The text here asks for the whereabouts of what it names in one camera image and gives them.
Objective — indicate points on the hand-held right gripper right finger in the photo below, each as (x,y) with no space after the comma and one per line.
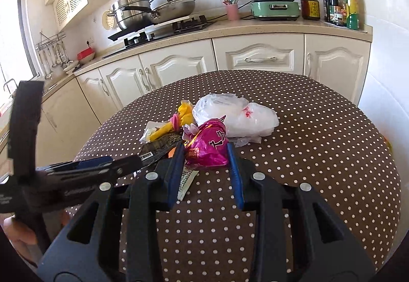
(237,186)

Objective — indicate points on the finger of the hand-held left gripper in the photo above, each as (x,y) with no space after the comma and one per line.
(92,161)
(121,166)

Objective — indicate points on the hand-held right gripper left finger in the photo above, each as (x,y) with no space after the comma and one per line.
(174,179)

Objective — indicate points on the yellow black snack bag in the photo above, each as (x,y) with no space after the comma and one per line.
(161,146)

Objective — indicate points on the pink snack wrapper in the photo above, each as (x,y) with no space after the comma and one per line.
(207,147)

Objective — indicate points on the person's left hand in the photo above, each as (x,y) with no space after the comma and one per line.
(22,234)

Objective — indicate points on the small white sachet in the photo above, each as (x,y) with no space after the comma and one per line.
(187,182)

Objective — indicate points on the steel sink faucet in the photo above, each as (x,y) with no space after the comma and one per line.
(9,85)

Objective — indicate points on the yellow pink small wrapper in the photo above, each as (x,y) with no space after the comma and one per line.
(185,112)

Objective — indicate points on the white plastic bag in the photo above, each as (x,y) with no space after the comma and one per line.
(236,115)

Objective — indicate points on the polka dot round table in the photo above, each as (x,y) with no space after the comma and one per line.
(303,141)

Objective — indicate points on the row of hanging steel utensils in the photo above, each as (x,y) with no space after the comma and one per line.
(52,59)

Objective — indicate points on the stacked white bowls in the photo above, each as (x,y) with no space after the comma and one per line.
(71,66)

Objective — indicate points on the kitchen window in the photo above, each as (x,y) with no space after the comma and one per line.
(12,45)

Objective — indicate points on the red plastic container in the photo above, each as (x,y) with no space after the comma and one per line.
(86,54)

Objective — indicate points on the black gas stove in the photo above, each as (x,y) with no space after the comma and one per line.
(166,34)

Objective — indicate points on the round yellow strainer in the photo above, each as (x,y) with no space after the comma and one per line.
(108,20)

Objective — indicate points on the narrow cream lattice door cabinet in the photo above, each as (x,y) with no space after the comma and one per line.
(72,0)

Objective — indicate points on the steel steamer pot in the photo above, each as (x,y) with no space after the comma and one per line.
(131,18)

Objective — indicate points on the white cutting board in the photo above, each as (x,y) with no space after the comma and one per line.
(172,22)

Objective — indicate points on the steel wok with lid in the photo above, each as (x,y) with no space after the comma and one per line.
(179,8)

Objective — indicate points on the pink utensil holder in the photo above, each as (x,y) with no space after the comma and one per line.
(232,12)

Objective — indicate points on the green electric cooker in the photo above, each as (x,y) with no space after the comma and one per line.
(274,3)

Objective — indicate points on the white bottle tray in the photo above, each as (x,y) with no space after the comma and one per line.
(362,30)

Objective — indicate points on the dark glass sauce bottle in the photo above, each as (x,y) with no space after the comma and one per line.
(329,0)
(339,13)

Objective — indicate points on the wall utensil rack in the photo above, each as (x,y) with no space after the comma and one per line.
(49,42)

